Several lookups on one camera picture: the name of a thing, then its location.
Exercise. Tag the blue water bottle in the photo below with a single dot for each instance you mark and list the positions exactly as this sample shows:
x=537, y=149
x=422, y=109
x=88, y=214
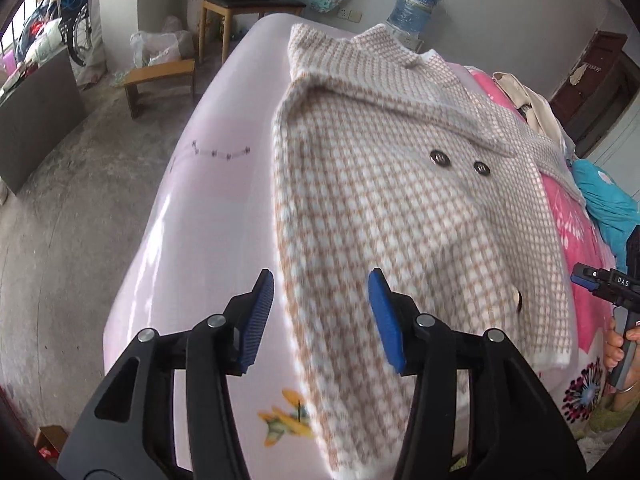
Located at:
x=412, y=7

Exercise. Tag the beige checked fuzzy coat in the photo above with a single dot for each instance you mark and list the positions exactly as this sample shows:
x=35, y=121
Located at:
x=375, y=185

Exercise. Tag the pale pink bed sheet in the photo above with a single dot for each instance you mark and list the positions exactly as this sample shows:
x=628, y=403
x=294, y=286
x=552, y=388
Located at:
x=225, y=160

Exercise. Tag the cardboard box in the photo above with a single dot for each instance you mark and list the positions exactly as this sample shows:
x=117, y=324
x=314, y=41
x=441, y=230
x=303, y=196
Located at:
x=50, y=437

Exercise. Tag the pink floral blanket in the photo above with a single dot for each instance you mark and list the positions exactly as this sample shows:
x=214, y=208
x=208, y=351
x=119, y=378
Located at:
x=565, y=220

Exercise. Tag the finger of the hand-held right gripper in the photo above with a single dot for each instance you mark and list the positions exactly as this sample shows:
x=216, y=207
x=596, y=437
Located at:
x=586, y=277

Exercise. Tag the bicycle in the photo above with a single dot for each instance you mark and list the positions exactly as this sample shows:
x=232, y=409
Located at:
x=77, y=30

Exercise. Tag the grey board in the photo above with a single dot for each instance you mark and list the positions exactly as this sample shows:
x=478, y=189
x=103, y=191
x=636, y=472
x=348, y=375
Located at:
x=40, y=125

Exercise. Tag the white plastic bags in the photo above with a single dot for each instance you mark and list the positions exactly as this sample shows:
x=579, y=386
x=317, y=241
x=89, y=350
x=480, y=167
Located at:
x=157, y=45

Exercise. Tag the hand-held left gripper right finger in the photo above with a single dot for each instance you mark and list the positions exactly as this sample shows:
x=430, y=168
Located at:
x=384, y=320

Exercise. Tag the dark wooden cabinet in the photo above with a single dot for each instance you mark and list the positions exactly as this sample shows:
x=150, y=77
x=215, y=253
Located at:
x=595, y=90

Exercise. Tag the small wooden stool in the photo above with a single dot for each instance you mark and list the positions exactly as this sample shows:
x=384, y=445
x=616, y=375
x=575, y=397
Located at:
x=160, y=72

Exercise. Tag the person's right hand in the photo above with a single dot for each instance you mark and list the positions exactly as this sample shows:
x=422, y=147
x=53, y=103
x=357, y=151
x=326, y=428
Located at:
x=612, y=347

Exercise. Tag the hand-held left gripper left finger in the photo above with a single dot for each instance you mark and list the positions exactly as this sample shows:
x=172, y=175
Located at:
x=257, y=322

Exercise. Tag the white wall socket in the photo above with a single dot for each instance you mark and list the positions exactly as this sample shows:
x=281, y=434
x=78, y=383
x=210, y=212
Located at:
x=350, y=14

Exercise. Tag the cream garment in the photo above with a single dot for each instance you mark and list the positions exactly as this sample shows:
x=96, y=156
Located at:
x=537, y=105

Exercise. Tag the wooden chair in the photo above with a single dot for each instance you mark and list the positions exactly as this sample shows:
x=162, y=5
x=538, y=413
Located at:
x=250, y=7

